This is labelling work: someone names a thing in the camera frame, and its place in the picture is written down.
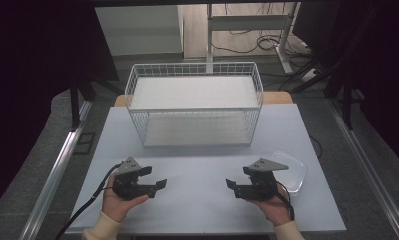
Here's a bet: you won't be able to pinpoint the white metal desk frame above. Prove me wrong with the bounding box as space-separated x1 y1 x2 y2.
205 2 301 75

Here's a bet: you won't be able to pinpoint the white panel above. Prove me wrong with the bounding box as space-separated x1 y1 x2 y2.
94 4 183 57

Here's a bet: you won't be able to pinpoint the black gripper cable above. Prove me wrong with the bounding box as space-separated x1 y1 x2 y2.
54 161 124 240
274 179 295 222

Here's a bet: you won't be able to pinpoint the person's left hand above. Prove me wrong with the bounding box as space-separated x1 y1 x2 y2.
101 173 151 224

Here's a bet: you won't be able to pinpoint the black metal stand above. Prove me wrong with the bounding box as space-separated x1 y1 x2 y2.
69 77 99 132

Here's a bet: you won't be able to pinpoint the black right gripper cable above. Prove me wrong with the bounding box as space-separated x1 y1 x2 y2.
274 179 295 222

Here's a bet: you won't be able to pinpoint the white wire two-tier rack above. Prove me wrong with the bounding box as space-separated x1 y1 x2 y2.
124 61 265 149

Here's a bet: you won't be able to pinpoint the aluminium floor rail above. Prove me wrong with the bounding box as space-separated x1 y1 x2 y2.
326 99 399 240
18 100 93 240

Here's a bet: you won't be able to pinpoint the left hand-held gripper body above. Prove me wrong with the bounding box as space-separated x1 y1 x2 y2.
112 156 153 201

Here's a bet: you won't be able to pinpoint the person's right hand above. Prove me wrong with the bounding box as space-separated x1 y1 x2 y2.
248 184 293 228

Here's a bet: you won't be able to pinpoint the black floor cables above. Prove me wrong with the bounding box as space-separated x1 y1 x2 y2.
210 30 319 59

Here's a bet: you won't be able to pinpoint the white power strip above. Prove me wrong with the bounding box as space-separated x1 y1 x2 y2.
300 67 319 83

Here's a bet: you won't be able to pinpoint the thin black cable loop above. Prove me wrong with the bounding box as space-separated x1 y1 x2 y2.
308 134 323 160

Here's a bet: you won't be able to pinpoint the black curtain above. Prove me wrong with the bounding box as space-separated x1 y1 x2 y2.
0 0 120 214
291 0 399 164

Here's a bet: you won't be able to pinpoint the dark floor socket plate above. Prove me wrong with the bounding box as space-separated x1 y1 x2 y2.
73 132 97 156

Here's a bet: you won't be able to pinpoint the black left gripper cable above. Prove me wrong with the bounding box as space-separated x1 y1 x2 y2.
54 161 124 240

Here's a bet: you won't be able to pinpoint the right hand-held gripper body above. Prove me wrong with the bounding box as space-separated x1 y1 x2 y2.
242 157 290 202

